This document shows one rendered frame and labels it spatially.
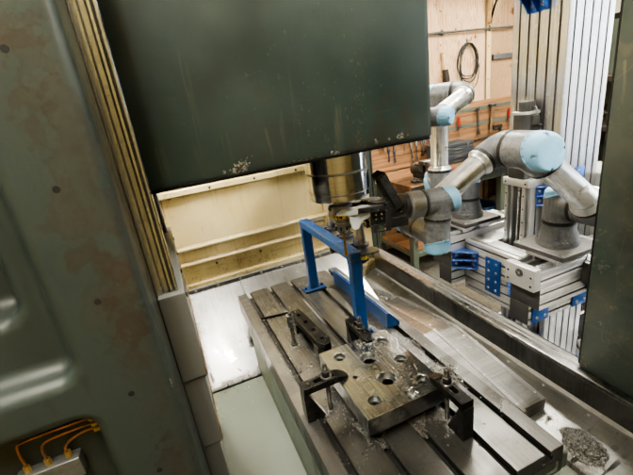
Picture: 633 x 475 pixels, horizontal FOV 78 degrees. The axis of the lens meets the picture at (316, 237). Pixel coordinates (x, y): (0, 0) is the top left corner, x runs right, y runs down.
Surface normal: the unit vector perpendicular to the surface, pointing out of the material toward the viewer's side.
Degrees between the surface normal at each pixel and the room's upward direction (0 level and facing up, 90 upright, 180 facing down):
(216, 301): 24
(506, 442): 0
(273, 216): 90
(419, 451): 0
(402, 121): 90
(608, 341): 90
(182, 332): 90
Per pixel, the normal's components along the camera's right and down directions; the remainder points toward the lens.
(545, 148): 0.27, 0.22
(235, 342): 0.04, -0.74
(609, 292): -0.91, 0.25
